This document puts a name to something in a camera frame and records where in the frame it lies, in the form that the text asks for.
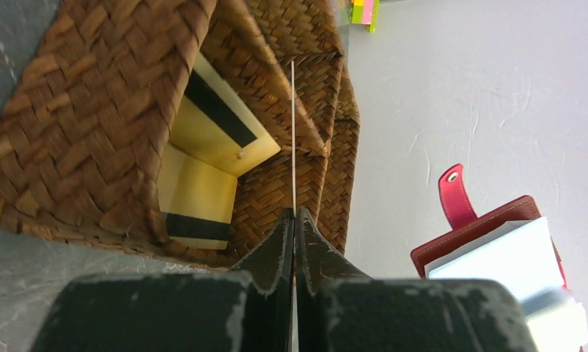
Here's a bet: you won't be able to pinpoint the beige cards in basket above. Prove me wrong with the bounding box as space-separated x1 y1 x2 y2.
157 54 281 250

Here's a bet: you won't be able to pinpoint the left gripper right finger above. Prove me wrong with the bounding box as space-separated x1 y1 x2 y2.
295 208 536 351

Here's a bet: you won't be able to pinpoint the thin white card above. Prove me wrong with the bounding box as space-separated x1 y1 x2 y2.
290 61 297 218

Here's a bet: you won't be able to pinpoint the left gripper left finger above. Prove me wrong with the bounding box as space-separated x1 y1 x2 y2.
32 208 294 351

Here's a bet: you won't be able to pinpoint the red card holder wallet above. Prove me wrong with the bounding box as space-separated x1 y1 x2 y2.
410 164 588 351

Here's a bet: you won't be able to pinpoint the green pink toy bricks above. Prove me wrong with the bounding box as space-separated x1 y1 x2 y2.
350 0 381 33

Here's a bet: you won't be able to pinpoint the woven brown basket organizer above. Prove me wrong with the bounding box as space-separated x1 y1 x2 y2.
0 1 360 268

